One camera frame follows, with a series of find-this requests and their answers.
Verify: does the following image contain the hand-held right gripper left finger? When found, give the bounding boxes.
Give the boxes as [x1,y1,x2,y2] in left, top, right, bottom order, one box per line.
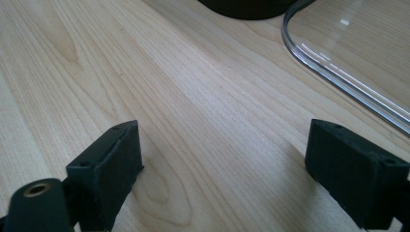
[65,119,145,232]

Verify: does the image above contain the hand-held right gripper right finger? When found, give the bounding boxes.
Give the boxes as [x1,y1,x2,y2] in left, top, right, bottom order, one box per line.
[304,118,410,231]

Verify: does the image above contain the clear glass tray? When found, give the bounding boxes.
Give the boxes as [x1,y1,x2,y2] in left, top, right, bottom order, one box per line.
[280,0,410,137]

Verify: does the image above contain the black round object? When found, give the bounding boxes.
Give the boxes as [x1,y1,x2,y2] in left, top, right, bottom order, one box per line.
[196,0,299,21]

